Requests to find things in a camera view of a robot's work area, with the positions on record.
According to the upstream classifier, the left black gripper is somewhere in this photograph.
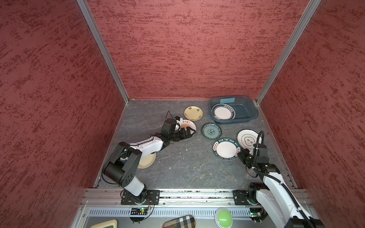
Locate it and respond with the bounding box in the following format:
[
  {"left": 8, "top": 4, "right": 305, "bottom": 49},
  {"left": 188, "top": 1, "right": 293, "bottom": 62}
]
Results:
[{"left": 169, "top": 127, "right": 196, "bottom": 141}]

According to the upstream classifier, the orange sunburst plate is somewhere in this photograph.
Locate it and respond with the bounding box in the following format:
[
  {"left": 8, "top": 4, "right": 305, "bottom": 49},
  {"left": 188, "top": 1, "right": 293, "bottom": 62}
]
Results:
[{"left": 180, "top": 119, "right": 197, "bottom": 140}]

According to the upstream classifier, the white plate black outline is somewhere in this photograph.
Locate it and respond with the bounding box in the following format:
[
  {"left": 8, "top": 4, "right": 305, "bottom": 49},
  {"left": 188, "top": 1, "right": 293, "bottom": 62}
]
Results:
[{"left": 237, "top": 129, "right": 259, "bottom": 154}]

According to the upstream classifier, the teal patterned small plate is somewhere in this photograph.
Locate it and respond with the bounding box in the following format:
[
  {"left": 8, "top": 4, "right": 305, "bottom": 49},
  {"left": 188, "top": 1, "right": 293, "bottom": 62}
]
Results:
[{"left": 202, "top": 123, "right": 221, "bottom": 140}]

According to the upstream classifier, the green rim lettered plate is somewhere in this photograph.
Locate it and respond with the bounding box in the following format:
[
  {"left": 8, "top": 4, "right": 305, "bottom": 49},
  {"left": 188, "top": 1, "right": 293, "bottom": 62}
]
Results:
[{"left": 213, "top": 137, "right": 241, "bottom": 161}]

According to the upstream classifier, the green red rim plate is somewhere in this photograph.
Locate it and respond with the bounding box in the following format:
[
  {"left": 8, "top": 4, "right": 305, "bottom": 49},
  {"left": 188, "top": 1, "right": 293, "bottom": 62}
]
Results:
[{"left": 212, "top": 104, "right": 236, "bottom": 121}]

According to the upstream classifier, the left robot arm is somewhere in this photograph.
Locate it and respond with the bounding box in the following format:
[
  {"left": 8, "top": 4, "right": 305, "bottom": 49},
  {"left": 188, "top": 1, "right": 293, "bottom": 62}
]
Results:
[{"left": 101, "top": 117, "right": 196, "bottom": 205}]

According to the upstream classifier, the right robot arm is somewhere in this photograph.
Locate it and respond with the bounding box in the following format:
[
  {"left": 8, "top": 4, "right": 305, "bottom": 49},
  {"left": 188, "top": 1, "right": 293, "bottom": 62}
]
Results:
[{"left": 237, "top": 143, "right": 325, "bottom": 228}]

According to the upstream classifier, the blue plastic bin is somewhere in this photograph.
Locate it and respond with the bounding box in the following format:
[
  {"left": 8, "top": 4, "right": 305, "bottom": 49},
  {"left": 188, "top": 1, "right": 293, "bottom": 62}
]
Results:
[{"left": 208, "top": 96, "right": 259, "bottom": 124}]

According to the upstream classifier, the small yellow plate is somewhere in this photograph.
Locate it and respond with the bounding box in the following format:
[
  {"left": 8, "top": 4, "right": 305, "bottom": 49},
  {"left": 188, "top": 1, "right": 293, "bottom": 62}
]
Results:
[{"left": 184, "top": 106, "right": 203, "bottom": 121}]

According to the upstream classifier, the cream plate near left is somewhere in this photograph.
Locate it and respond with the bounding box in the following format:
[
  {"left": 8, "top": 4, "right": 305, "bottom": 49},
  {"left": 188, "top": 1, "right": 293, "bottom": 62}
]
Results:
[{"left": 138, "top": 153, "right": 156, "bottom": 169}]

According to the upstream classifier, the green round button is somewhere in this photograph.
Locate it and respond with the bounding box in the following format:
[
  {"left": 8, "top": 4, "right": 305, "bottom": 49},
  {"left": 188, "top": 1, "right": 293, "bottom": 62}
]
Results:
[{"left": 214, "top": 208, "right": 233, "bottom": 228}]

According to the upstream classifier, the plaid fabric item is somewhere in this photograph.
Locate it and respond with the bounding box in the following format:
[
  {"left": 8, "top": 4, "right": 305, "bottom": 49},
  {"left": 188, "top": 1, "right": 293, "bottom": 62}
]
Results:
[{"left": 162, "top": 215, "right": 196, "bottom": 228}]

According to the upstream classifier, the cream tablet corner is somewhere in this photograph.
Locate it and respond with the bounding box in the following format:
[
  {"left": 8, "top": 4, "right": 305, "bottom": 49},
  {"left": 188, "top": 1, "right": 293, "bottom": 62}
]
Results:
[{"left": 90, "top": 219, "right": 118, "bottom": 228}]

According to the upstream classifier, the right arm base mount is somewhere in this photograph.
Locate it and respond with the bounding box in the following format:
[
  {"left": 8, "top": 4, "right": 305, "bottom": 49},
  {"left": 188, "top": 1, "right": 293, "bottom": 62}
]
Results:
[{"left": 232, "top": 190, "right": 257, "bottom": 206}]

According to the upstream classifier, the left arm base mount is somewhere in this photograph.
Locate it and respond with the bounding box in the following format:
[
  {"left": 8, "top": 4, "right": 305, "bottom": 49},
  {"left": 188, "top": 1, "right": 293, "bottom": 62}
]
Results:
[{"left": 121, "top": 190, "right": 160, "bottom": 205}]

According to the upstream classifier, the aluminium front rail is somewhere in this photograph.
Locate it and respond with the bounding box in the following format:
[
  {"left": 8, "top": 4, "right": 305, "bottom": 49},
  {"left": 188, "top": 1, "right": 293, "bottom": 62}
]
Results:
[{"left": 71, "top": 188, "right": 286, "bottom": 228}]

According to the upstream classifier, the left aluminium corner post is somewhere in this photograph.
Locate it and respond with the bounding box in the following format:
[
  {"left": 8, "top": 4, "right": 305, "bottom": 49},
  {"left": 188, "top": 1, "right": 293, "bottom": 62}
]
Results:
[{"left": 77, "top": 0, "right": 130, "bottom": 105}]

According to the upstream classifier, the aluminium corner post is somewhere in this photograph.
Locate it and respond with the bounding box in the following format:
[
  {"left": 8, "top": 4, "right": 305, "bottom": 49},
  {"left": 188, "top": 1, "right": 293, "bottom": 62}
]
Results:
[
  {"left": 256, "top": 0, "right": 321, "bottom": 106},
  {"left": 77, "top": 0, "right": 130, "bottom": 105}
]

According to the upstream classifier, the right aluminium corner post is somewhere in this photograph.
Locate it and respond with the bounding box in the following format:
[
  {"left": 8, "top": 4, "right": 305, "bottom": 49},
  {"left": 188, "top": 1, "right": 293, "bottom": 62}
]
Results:
[{"left": 256, "top": 0, "right": 321, "bottom": 106}]

